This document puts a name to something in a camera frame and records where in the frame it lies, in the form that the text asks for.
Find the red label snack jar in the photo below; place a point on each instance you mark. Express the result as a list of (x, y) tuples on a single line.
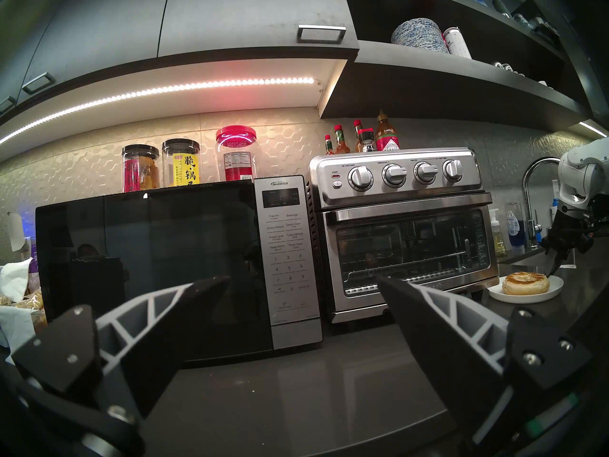
[(138, 173)]

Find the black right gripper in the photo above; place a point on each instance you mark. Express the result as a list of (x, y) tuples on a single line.
[(571, 232)]

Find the glass oven door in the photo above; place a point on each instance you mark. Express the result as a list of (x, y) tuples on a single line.
[(409, 206)]

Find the large Tabasco bottle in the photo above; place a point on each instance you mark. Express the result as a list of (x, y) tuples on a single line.
[(386, 137)]

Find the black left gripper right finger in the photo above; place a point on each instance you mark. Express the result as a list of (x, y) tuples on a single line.
[(428, 327)]

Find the blue dish soap bottle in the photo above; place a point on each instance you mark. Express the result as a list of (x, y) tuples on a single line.
[(513, 225)]

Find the silver toaster oven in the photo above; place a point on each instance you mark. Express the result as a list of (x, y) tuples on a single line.
[(323, 175)]

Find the white cylindrical canister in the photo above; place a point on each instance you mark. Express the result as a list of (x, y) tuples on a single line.
[(456, 42)]

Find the large white paper sheet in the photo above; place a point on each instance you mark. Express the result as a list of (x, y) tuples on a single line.
[(14, 327)]

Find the purple snack package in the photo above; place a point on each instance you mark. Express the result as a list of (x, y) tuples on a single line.
[(32, 270)]

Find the bagged bread loaf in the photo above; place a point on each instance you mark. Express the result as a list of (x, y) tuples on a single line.
[(28, 301)]

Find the black microwave oven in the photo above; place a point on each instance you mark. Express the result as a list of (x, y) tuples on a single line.
[(190, 232)]

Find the dark wall shelf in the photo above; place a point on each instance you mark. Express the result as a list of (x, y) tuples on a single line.
[(428, 89)]

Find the medium orange Tabasco bottle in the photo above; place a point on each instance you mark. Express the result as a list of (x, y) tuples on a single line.
[(341, 146)]

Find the blue patterned bowl stack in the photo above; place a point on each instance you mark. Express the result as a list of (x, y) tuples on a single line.
[(418, 34)]

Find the red lid plastic jar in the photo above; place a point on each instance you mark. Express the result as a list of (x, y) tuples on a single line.
[(236, 163)]

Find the LED light strip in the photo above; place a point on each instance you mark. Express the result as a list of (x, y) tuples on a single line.
[(190, 86), (592, 129)]

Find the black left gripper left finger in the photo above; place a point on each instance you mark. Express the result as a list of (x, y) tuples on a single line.
[(181, 327)]

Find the silver oven knob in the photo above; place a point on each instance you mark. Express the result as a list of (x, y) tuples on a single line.
[(360, 178), (395, 175), (453, 170), (426, 172)]

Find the yellow hand soap dispenser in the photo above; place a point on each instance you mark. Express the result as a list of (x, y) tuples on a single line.
[(498, 242)]

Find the chrome gooseneck faucet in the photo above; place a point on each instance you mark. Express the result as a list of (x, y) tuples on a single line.
[(527, 189)]

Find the yellow label snack jar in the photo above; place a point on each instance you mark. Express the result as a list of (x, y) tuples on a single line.
[(183, 168)]

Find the toasted bagel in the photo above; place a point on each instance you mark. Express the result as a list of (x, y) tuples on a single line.
[(525, 284)]

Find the white tissue paper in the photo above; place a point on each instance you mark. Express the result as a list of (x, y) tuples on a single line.
[(14, 280)]

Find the dark upper cabinet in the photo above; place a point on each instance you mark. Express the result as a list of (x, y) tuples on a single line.
[(238, 18)]

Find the green label Tabasco bottle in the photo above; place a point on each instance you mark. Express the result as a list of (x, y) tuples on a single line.
[(357, 125)]

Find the small Tabasco bottle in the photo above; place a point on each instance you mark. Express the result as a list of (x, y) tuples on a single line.
[(329, 149)]

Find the white bottle blue cap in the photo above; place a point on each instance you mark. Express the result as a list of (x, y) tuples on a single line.
[(554, 206)]

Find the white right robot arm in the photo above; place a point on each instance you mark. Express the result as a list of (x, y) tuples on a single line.
[(585, 170)]

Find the white round plate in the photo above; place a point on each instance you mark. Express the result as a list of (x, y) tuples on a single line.
[(499, 295)]

